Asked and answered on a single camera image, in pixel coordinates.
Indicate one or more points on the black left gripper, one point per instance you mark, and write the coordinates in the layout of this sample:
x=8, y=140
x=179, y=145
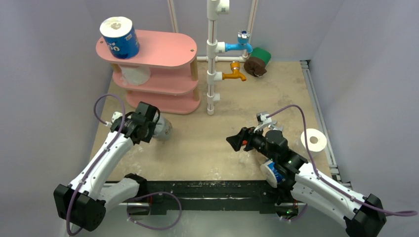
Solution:
x=150, y=127

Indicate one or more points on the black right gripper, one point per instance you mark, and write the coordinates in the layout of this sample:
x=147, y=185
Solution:
x=247, y=139

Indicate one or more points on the grey toilet paper roll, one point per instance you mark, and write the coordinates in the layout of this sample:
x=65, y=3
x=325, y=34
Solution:
x=163, y=129

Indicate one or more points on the pink three-tier shelf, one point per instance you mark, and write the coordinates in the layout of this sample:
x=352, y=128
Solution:
x=171, y=58

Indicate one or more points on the plain white toilet paper roll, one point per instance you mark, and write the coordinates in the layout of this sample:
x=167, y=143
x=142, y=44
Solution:
x=135, y=75

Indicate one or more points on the blue toilet paper roll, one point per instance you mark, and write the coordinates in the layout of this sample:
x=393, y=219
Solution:
x=120, y=37

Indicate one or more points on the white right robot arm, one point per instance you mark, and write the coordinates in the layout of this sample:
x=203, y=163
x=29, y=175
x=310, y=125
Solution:
x=294, y=176

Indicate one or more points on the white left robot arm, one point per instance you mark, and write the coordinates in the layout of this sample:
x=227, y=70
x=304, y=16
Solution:
x=84, y=202

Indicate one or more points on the blue wrapped roll near base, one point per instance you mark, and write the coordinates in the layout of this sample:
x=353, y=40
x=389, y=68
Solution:
x=271, y=174

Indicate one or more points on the orange brass faucet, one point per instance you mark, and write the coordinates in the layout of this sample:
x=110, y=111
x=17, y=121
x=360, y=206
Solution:
x=235, y=72

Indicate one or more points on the green brown wrapped roll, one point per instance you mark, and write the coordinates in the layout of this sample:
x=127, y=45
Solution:
x=257, y=62

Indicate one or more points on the white toilet roll at right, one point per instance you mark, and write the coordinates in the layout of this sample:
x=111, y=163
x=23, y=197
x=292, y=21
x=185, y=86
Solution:
x=313, y=139

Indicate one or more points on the blue plastic faucet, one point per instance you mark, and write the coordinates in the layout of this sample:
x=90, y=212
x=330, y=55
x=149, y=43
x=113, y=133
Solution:
x=243, y=39

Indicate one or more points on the white PVC pipe stand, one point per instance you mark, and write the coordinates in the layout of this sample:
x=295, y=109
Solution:
x=215, y=50

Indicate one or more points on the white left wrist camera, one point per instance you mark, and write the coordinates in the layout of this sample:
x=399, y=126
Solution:
x=115, y=116

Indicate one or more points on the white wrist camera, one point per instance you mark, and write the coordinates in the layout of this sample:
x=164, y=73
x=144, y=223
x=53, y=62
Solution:
x=263, y=121
x=115, y=116

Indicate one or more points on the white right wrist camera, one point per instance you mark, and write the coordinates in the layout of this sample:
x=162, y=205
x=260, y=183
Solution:
x=263, y=121

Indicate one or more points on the red handled adjustable wrench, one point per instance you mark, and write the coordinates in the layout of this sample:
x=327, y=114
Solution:
x=271, y=126

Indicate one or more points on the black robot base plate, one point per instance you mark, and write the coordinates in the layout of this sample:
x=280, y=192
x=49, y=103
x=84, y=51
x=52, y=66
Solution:
x=244, y=195

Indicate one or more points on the aluminium frame rail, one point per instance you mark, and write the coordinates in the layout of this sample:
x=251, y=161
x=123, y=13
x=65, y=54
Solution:
x=332, y=164

